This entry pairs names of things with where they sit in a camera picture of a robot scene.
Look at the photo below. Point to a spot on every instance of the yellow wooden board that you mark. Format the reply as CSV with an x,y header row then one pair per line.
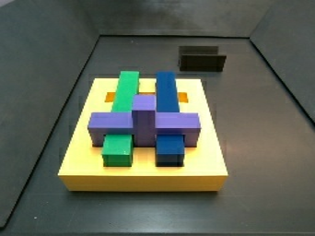
x,y
201,174

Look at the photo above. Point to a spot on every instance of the purple cross-shaped block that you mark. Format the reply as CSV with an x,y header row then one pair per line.
x,y
144,125

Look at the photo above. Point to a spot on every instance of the blue long block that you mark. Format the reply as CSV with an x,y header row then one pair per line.
x,y
169,141

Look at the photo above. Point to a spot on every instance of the green long block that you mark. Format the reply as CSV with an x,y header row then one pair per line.
x,y
117,143

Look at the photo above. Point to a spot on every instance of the black angled holder bracket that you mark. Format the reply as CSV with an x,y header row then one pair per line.
x,y
200,59

